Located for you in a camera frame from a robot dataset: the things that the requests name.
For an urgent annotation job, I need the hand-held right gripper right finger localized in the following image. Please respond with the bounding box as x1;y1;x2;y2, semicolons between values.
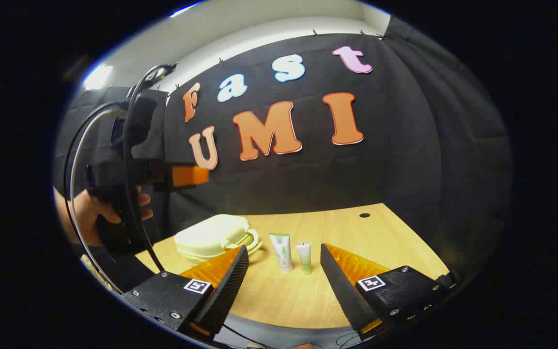
320;243;456;340

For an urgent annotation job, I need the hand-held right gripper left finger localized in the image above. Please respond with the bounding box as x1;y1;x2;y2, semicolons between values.
123;245;250;338

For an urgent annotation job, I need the small white green-capped tube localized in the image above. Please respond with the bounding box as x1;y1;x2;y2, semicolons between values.
295;242;312;275

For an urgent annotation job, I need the cream suitcase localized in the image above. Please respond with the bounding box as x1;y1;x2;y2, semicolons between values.
174;214;264;265

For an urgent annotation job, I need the white tube with green label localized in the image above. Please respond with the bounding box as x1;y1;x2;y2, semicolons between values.
269;233;294;273

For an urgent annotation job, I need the black cable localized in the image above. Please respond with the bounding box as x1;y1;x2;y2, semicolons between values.
123;63;179;273

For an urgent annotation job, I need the grey cable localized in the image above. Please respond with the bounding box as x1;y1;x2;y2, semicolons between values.
62;101;129;295

